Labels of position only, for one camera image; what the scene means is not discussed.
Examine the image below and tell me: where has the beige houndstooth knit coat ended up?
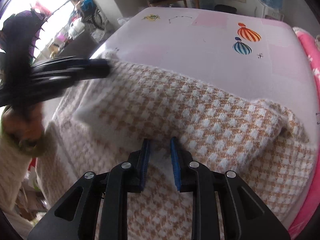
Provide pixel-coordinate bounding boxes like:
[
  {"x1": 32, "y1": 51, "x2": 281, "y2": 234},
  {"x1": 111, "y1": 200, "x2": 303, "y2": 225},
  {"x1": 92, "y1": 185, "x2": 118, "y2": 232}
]
[{"x1": 36, "y1": 61, "x2": 317, "y2": 239}]

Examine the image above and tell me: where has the left hand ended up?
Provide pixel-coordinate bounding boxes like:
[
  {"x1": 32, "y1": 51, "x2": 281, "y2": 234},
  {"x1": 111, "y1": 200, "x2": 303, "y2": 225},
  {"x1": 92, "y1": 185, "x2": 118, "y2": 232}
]
[{"x1": 1, "y1": 103, "x2": 44, "y2": 142}]

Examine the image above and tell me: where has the pink patterned blanket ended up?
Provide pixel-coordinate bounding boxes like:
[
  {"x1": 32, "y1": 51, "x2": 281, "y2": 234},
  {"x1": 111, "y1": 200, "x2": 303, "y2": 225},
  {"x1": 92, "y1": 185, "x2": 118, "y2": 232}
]
[{"x1": 287, "y1": 26, "x2": 320, "y2": 240}]

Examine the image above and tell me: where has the blue bag on balcony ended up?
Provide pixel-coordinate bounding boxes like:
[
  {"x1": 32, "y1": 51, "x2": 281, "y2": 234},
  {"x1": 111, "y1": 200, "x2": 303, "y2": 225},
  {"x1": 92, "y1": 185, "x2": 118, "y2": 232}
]
[{"x1": 81, "y1": 0, "x2": 97, "y2": 17}]

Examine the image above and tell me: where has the pale pink bed sheet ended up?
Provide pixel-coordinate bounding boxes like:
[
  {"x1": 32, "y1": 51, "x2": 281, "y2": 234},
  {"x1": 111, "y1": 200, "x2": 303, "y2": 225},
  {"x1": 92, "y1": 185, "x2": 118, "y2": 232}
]
[{"x1": 97, "y1": 7, "x2": 319, "y2": 143}]

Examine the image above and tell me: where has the white water dispenser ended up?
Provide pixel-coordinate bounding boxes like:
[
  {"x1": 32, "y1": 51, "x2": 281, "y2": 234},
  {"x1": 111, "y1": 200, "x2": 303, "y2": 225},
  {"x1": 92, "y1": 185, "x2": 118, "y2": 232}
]
[{"x1": 260, "y1": 1, "x2": 284, "y2": 21}]

